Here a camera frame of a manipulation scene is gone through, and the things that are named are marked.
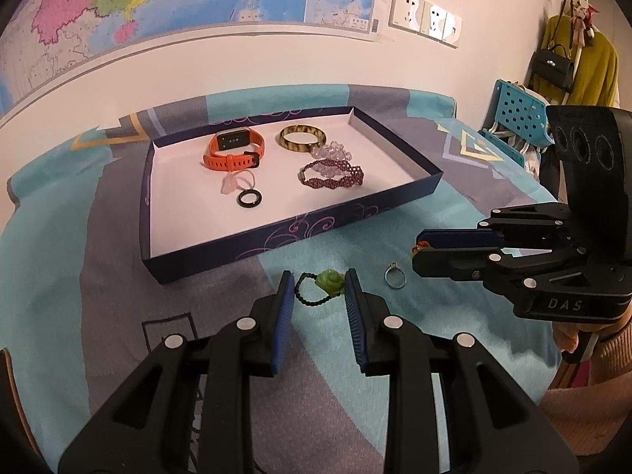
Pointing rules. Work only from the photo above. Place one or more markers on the small plush toy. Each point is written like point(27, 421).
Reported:
point(585, 17)

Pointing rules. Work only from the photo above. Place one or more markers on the orange smartwatch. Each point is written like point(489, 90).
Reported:
point(222, 162)

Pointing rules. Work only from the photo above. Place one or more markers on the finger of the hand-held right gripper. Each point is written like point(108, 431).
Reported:
point(444, 264)
point(459, 238)

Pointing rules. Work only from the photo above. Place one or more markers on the navy shallow cardboard box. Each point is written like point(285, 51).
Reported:
point(197, 227)

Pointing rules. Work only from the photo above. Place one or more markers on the yellow green hanging coat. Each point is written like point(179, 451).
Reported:
point(592, 69)

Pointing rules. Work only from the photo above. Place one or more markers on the tortoiseshell bangle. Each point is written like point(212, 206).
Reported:
point(298, 147)

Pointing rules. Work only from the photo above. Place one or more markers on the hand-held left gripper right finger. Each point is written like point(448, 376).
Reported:
point(355, 316)

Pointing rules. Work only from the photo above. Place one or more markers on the person's right hand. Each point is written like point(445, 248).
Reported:
point(568, 340)

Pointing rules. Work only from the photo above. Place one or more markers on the person's pink clothing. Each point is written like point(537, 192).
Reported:
point(582, 419)

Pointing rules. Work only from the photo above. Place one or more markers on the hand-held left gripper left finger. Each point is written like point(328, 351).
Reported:
point(284, 316)

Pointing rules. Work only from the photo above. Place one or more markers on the black handbag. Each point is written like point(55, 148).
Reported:
point(550, 66)

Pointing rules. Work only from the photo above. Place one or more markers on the blue perforated plastic rack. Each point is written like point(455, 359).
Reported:
point(518, 108)

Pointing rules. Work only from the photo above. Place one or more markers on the person's right forearm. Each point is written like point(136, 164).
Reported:
point(612, 355)

